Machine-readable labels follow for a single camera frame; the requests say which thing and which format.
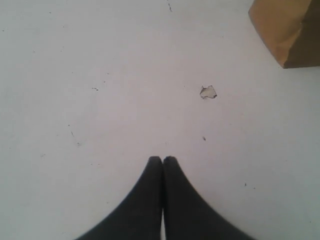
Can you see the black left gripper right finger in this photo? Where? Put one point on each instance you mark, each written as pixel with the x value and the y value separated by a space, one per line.
pixel 187 216

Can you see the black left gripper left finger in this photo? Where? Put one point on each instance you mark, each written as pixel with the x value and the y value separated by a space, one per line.
pixel 139 215

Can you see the large brown paper bag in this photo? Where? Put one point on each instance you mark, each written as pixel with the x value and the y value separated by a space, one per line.
pixel 290 29

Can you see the clear plastic scrap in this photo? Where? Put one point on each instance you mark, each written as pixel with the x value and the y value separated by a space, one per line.
pixel 208 92

